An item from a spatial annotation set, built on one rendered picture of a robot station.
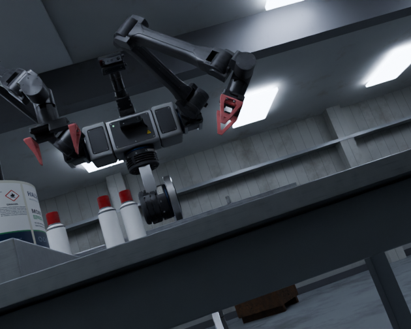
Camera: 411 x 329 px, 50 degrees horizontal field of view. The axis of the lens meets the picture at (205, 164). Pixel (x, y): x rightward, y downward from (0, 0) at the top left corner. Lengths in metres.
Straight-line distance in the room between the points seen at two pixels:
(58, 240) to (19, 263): 0.78
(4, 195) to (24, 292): 0.37
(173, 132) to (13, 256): 1.43
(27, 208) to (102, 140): 1.13
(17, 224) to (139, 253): 0.39
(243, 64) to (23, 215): 0.76
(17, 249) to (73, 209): 8.40
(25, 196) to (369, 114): 9.34
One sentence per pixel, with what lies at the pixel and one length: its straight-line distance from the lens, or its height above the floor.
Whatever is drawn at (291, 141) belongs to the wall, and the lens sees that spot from 9.19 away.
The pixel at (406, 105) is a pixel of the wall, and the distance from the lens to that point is 10.30.
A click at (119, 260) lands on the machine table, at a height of 0.82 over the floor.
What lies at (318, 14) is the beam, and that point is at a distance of 5.10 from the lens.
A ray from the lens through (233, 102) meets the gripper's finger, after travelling 1.27.
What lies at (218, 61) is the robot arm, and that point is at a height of 1.36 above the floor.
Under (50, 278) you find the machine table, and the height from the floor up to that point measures 0.82.
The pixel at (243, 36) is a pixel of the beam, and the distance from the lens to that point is 4.80.
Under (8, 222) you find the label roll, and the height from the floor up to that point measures 0.96.
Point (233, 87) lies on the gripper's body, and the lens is 1.32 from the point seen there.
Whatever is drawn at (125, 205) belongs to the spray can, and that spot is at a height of 1.04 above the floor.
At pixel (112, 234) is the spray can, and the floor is 0.97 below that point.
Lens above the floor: 0.78
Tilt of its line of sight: 14 degrees up
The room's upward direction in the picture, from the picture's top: 19 degrees counter-clockwise
